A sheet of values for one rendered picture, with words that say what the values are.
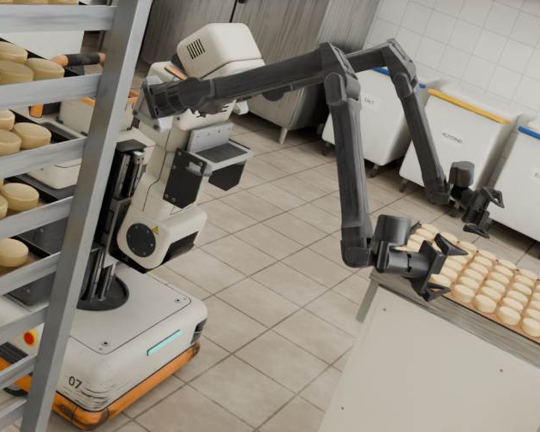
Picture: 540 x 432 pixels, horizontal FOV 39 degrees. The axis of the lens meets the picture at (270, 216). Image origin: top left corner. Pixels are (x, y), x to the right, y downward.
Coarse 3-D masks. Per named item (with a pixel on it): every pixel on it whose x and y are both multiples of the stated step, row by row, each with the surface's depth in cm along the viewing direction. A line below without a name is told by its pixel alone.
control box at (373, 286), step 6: (372, 282) 194; (372, 288) 194; (366, 294) 195; (372, 294) 195; (366, 300) 196; (372, 300) 195; (360, 306) 197; (366, 306) 196; (360, 312) 197; (366, 312) 197; (360, 318) 198
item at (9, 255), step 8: (8, 240) 109; (16, 240) 110; (0, 248) 107; (8, 248) 107; (16, 248) 108; (24, 248) 109; (0, 256) 106; (8, 256) 106; (16, 256) 106; (24, 256) 107; (0, 264) 106; (8, 264) 106; (16, 264) 107; (24, 264) 108; (0, 272) 105; (8, 272) 105
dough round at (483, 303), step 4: (476, 296) 180; (480, 296) 180; (484, 296) 181; (476, 300) 178; (480, 300) 177; (484, 300) 178; (488, 300) 179; (492, 300) 180; (476, 304) 178; (480, 304) 177; (484, 304) 177; (488, 304) 177; (492, 304) 177; (480, 308) 177; (484, 308) 177; (488, 308) 176; (492, 308) 177; (488, 312) 177; (492, 312) 178
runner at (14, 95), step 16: (48, 80) 90; (64, 80) 93; (80, 80) 96; (96, 80) 99; (0, 96) 84; (16, 96) 87; (32, 96) 89; (48, 96) 92; (64, 96) 94; (80, 96) 97
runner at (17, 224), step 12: (48, 204) 102; (60, 204) 104; (12, 216) 96; (24, 216) 98; (36, 216) 100; (48, 216) 103; (60, 216) 105; (0, 228) 94; (12, 228) 97; (24, 228) 99; (0, 240) 96
